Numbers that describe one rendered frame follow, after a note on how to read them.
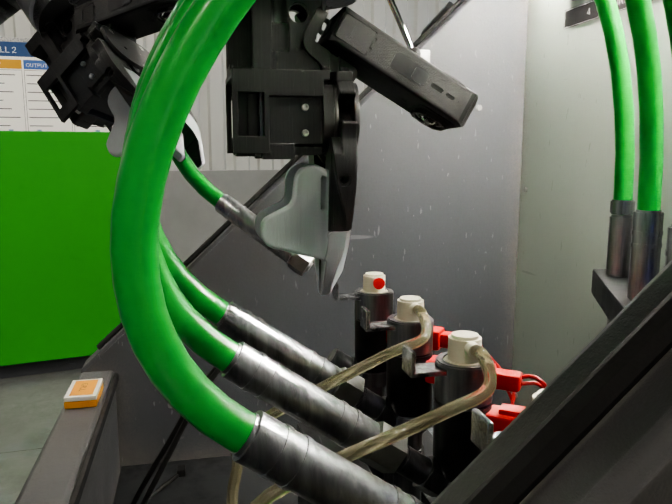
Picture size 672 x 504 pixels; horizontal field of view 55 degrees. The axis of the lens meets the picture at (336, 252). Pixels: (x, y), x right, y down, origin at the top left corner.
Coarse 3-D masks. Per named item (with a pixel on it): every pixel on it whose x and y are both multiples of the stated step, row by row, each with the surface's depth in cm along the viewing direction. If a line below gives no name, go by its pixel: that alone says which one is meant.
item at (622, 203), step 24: (600, 0) 48; (624, 48) 48; (624, 72) 48; (624, 96) 48; (624, 120) 48; (624, 144) 49; (192, 168) 55; (624, 168) 49; (216, 192) 55; (624, 192) 49
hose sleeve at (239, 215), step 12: (216, 204) 55; (228, 204) 55; (240, 204) 55; (228, 216) 55; (240, 216) 55; (252, 216) 55; (240, 228) 55; (252, 228) 55; (276, 252) 55; (288, 252) 54
